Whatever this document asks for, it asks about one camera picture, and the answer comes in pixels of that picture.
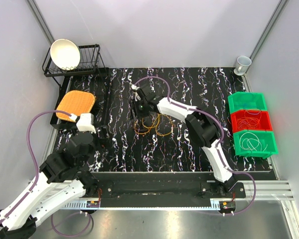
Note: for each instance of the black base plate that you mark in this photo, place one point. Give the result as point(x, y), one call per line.
point(152, 185)

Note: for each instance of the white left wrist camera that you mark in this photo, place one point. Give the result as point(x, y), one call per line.
point(84, 122)

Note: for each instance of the black marbled mat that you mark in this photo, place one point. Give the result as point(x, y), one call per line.
point(162, 144)

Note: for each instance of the green bin far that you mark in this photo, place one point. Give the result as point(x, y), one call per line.
point(246, 101)

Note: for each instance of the black tray under basket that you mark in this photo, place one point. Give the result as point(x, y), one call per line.
point(99, 85)

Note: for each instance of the black wire dish rack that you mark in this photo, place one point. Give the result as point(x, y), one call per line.
point(91, 62)

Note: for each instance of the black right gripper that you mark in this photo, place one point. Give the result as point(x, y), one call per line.
point(136, 114)

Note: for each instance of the orange woven basket tray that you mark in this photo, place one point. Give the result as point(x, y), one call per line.
point(77, 102)

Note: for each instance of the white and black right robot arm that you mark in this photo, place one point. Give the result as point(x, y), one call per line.
point(203, 129)

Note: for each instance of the aluminium frame rail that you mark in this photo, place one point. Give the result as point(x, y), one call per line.
point(264, 210)

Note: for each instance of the white mug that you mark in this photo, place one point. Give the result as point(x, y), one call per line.
point(242, 65)

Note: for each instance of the red bin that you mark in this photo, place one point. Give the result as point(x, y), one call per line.
point(251, 120)

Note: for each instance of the white bowl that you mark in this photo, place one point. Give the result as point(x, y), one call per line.
point(65, 54)

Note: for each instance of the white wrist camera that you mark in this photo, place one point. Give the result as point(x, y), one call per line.
point(134, 87)
point(84, 122)

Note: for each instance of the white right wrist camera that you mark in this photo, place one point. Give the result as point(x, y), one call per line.
point(134, 87)

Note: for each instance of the green bin near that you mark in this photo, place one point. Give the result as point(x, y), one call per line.
point(254, 143)

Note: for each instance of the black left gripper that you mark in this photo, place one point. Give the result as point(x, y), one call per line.
point(105, 132)

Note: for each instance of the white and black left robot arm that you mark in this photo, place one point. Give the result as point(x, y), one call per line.
point(60, 179)

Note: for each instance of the green bin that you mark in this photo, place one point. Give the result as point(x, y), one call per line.
point(254, 143)
point(246, 101)

